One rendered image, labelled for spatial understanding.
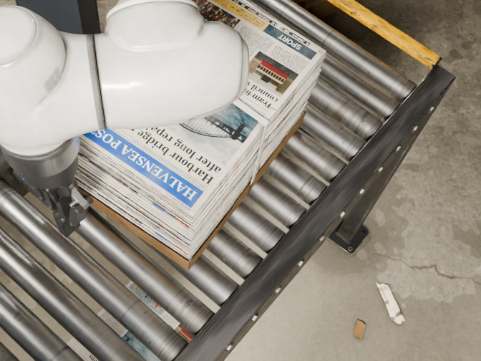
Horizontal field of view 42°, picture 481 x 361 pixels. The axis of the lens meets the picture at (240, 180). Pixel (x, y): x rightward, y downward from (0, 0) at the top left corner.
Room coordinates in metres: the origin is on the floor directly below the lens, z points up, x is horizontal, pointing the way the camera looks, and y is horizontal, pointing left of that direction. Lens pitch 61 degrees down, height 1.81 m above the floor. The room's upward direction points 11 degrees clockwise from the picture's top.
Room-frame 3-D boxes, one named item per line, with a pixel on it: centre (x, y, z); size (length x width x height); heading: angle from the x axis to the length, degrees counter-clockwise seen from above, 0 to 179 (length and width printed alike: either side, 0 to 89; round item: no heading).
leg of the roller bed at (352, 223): (0.90, -0.37, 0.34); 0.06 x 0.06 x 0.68; 60
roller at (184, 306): (0.41, 0.20, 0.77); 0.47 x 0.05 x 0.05; 60
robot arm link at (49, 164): (0.37, 0.24, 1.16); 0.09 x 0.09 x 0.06
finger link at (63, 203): (0.36, 0.23, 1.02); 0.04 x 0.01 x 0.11; 150
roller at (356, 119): (0.86, -0.05, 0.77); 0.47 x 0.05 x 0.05; 60
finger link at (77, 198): (0.35, 0.21, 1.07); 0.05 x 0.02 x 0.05; 60
